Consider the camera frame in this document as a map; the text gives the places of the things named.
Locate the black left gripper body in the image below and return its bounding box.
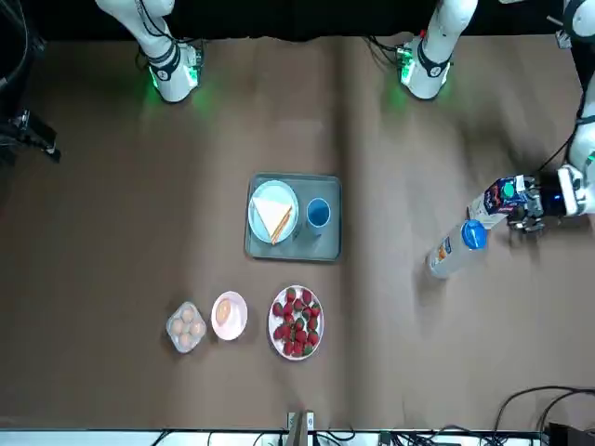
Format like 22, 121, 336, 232
537, 181, 567, 218

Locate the blue white milk carton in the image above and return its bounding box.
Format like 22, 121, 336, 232
466, 174, 527, 232

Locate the triangular white bread sandwich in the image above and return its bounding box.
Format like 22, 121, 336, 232
253, 193, 294, 245

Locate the teal rectangular tray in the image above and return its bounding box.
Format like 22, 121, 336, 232
244, 173, 344, 266

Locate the blue cup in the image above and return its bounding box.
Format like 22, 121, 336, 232
305, 197, 332, 238

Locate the pale round plate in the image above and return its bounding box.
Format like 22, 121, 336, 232
247, 179, 299, 246

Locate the white strawberry plate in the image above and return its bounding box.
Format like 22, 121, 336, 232
267, 284, 325, 361

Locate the clear bottle with blue cap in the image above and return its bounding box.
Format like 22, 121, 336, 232
426, 218, 488, 280

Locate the clear plastic egg box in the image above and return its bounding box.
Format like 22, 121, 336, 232
165, 300, 207, 355

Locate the white desk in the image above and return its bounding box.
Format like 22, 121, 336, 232
0, 429, 595, 446

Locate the black clamp stand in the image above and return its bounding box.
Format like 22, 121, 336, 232
0, 109, 62, 164

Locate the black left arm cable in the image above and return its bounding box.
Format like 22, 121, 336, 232
538, 27, 591, 174

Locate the aluminium post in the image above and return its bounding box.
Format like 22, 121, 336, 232
286, 410, 316, 446

